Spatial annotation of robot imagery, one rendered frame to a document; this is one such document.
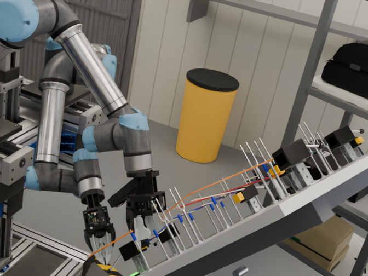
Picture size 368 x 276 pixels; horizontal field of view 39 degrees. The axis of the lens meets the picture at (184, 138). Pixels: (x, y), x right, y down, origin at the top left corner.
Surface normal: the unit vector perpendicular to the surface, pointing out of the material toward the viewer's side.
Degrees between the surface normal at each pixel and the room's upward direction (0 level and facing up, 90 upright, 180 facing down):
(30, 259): 0
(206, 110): 93
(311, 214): 90
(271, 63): 90
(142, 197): 79
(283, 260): 0
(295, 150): 41
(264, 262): 0
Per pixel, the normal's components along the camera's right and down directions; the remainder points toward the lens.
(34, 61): -0.35, 0.35
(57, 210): 0.19, -0.88
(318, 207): 0.58, -0.45
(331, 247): -0.62, 0.22
